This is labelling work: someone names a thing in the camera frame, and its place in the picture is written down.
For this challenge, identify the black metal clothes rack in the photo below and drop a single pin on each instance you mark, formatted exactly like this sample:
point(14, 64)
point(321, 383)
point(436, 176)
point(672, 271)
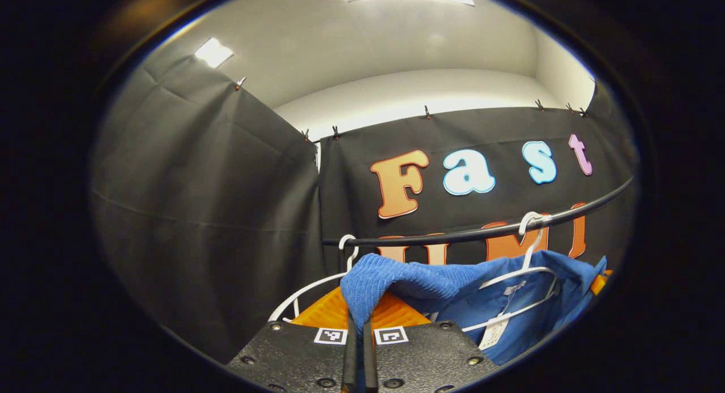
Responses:
point(430, 237)

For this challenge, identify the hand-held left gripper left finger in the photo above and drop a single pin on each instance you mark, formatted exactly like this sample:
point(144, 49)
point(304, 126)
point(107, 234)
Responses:
point(350, 364)

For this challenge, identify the white paper hang tag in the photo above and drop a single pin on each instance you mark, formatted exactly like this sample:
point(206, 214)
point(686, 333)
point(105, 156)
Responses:
point(493, 332)

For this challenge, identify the white plastic clothes hanger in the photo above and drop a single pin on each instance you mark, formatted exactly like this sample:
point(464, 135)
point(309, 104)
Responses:
point(306, 291)
point(534, 247)

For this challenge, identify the row of black cloth clips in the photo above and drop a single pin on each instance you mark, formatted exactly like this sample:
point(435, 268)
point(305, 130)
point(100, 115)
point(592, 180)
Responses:
point(427, 113)

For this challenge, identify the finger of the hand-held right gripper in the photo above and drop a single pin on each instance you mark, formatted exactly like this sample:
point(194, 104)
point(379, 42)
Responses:
point(600, 282)

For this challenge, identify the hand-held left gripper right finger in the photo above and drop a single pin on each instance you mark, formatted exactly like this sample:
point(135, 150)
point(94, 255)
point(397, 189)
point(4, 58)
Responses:
point(369, 364)

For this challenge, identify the black backdrop cloth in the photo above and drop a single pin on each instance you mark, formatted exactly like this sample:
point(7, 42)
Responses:
point(198, 212)

